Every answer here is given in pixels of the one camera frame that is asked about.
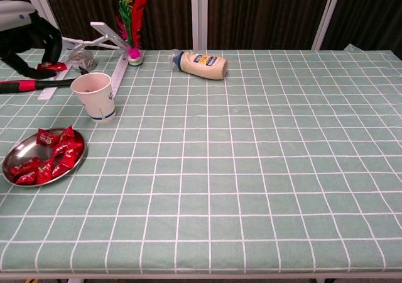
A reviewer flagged silver folding laptop stand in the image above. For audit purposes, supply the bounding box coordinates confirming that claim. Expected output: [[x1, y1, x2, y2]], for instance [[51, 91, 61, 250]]
[[37, 21, 135, 101]]

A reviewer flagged red black claw hammer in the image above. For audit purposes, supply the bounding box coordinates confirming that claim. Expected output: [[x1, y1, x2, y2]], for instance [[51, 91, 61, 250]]
[[0, 65, 91, 94]]

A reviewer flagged shiny red plastic object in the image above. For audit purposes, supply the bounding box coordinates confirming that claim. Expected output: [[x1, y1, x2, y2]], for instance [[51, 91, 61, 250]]
[[36, 62, 68, 73]]

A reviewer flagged green checked tablecloth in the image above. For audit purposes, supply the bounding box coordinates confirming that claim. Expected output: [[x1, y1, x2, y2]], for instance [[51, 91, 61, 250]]
[[0, 43, 402, 273]]

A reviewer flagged round metal plate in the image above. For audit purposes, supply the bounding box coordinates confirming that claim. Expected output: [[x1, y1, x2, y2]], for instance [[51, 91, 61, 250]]
[[2, 128, 87, 188]]

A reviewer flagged white paper cup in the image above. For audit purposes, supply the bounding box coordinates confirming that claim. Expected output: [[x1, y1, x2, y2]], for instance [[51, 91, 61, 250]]
[[70, 72, 116, 123]]

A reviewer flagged mayonnaise squeeze bottle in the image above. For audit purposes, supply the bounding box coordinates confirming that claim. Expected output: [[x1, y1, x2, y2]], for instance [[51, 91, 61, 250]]
[[171, 48, 229, 81]]

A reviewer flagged colourful feather shuttlecock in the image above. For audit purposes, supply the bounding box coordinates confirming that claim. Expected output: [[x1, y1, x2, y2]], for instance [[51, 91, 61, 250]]
[[115, 0, 148, 67]]

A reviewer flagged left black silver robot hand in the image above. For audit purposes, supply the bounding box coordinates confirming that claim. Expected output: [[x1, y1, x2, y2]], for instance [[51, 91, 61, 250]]
[[0, 0, 63, 80]]

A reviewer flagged heap of red candies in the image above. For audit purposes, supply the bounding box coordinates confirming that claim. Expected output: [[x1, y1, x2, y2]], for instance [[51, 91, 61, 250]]
[[11, 125, 85, 186]]

